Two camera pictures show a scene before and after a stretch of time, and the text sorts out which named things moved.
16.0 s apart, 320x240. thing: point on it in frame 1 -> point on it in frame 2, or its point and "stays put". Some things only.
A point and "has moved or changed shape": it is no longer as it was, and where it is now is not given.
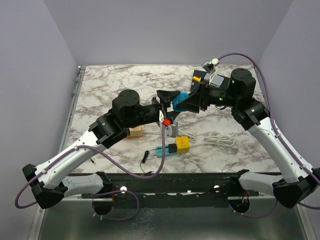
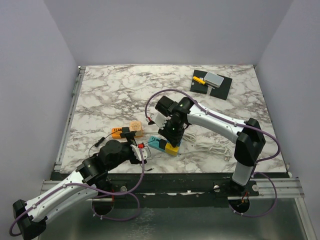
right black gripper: (192, 103) -> (174, 139)
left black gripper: (166, 97) -> (130, 139)
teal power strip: (159, 152) -> (153, 143)
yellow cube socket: (182, 144) has moved or changed shape
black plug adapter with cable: (172, 148) has moved or changed shape
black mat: (198, 76) stays put
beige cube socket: (137, 131) stays put
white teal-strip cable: (222, 140) -> (216, 148)
